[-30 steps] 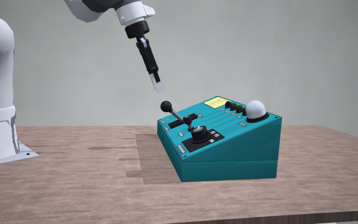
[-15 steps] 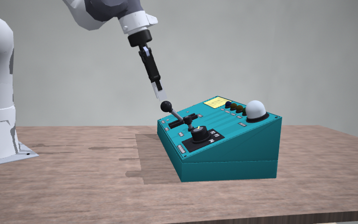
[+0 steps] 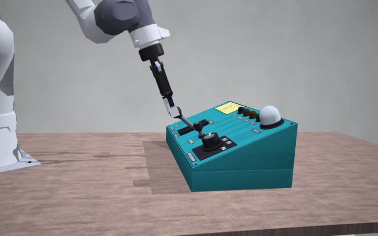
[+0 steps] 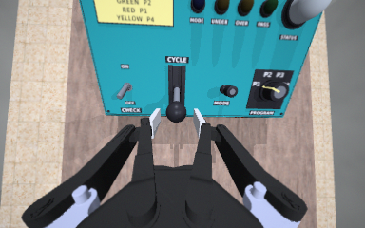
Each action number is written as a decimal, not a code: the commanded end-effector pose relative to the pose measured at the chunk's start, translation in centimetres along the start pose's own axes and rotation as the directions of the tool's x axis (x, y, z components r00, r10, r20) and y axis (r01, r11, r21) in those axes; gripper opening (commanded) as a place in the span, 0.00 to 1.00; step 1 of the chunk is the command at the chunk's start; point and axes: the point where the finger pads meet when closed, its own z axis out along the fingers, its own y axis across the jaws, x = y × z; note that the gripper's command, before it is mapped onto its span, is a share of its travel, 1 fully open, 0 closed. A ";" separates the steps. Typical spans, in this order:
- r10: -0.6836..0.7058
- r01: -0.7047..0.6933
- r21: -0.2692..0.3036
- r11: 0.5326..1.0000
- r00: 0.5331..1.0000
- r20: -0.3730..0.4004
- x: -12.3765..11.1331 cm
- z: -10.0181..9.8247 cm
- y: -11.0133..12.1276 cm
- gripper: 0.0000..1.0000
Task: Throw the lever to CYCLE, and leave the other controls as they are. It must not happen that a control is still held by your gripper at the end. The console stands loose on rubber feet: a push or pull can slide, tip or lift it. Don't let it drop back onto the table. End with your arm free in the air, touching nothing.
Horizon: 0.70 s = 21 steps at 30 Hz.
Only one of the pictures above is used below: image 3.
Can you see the teal control console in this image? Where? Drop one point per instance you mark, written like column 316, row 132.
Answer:
column 234, row 147

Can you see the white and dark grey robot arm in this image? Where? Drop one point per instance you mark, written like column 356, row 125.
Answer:
column 117, row 16

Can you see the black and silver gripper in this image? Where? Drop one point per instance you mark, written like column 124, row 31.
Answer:
column 151, row 53

